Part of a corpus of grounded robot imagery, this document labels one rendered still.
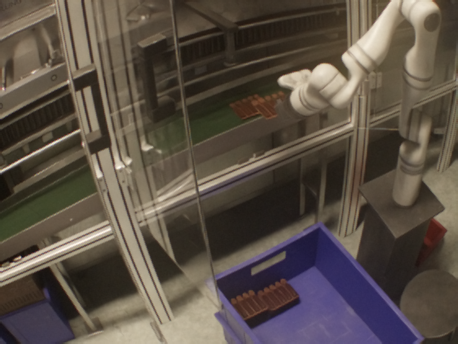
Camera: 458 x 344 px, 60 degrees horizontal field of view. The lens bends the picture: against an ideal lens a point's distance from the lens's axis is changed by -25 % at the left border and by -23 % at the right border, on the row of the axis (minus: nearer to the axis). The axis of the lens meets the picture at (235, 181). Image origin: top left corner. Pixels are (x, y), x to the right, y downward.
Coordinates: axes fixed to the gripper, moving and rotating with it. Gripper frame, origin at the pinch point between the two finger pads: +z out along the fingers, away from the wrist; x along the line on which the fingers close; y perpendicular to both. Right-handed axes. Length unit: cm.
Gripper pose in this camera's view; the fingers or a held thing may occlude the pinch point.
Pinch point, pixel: (277, 105)
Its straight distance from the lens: 135.9
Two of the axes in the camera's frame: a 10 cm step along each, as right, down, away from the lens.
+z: -2.5, 0.8, 9.7
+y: 3.9, 9.2, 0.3
